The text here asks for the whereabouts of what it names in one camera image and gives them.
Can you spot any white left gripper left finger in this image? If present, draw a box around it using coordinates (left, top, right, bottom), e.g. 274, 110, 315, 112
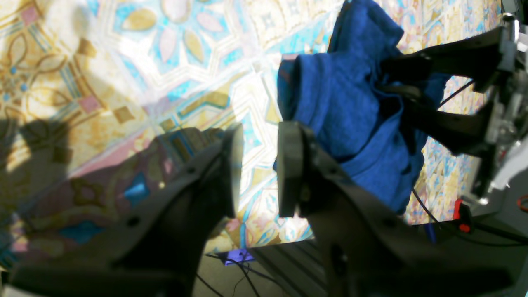
8, 124, 243, 297

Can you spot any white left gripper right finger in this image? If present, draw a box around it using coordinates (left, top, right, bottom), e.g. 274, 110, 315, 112
277, 122, 513, 297

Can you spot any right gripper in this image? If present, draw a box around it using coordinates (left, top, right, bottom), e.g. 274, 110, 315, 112
379, 12, 527, 205

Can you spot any blue long-sleeve T-shirt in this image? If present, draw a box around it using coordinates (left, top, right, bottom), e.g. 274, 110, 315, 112
277, 0, 428, 215

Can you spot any red-black clamp upper left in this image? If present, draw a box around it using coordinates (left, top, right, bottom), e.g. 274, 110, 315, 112
453, 198, 474, 234

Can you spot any patterned tile tablecloth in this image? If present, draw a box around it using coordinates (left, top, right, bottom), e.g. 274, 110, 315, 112
0, 0, 506, 269

